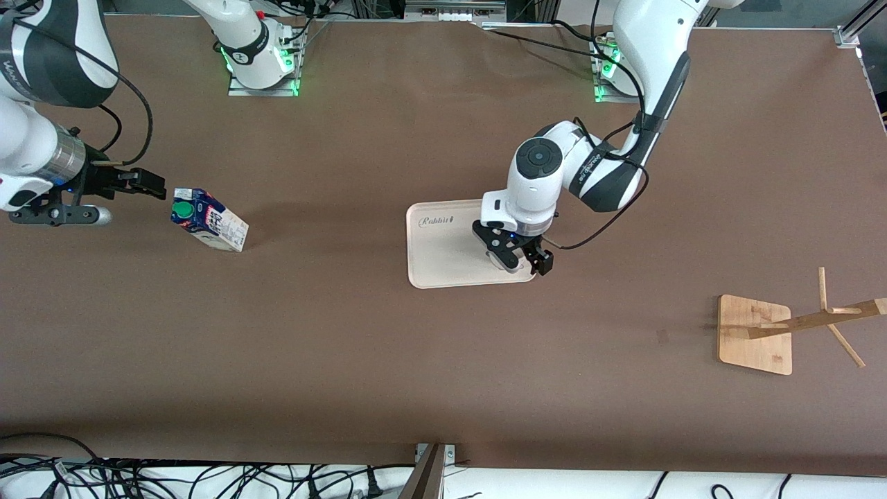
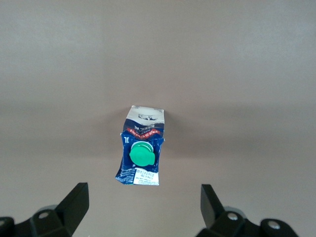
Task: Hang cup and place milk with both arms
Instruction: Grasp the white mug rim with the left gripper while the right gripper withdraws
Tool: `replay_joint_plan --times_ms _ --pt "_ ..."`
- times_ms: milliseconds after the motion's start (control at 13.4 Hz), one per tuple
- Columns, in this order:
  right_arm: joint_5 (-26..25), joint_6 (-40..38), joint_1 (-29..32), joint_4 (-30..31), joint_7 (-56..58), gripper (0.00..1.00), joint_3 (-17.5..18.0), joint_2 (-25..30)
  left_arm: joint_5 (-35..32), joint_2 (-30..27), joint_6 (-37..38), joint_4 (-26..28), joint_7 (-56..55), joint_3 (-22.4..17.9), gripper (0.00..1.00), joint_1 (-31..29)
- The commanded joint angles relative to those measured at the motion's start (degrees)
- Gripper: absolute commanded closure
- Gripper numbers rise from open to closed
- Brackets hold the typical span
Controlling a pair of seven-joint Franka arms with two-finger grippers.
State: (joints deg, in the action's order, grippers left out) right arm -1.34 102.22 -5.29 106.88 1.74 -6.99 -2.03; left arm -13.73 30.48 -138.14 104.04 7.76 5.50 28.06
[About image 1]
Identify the aluminium corner profile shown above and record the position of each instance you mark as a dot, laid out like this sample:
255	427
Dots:
859	28

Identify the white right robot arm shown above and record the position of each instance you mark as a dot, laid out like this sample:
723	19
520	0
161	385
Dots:
28	132

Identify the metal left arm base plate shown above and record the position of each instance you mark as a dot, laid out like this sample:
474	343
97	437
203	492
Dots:
601	83

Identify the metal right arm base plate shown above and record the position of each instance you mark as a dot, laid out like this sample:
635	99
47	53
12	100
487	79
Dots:
239	91

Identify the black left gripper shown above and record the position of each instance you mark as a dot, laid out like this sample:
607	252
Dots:
533	249

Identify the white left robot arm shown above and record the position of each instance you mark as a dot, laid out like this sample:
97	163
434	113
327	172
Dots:
537	184

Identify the cream plastic tray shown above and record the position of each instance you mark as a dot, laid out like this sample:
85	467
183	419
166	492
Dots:
443	256

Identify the aluminium profile post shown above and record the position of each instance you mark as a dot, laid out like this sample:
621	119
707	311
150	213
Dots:
426	478

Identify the blue white milk carton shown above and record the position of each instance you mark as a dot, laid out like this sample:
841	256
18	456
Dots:
211	222

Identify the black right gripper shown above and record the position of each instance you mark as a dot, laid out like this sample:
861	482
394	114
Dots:
99	178

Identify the wooden cup rack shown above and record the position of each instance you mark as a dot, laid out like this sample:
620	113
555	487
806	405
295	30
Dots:
752	343

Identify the white ceramic cup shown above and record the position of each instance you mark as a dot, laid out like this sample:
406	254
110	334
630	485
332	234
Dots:
511	270

